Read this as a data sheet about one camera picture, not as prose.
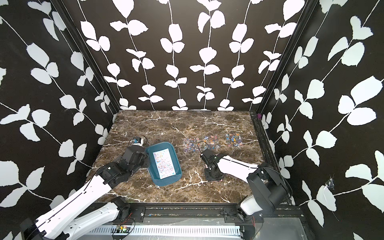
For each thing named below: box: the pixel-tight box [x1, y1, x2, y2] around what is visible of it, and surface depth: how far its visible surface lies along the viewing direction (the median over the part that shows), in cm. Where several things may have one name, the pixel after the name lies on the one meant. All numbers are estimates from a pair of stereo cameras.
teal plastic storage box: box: [146, 141, 183, 187], surface depth 86 cm
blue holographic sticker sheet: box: [152, 148, 176, 180], surface depth 86 cm
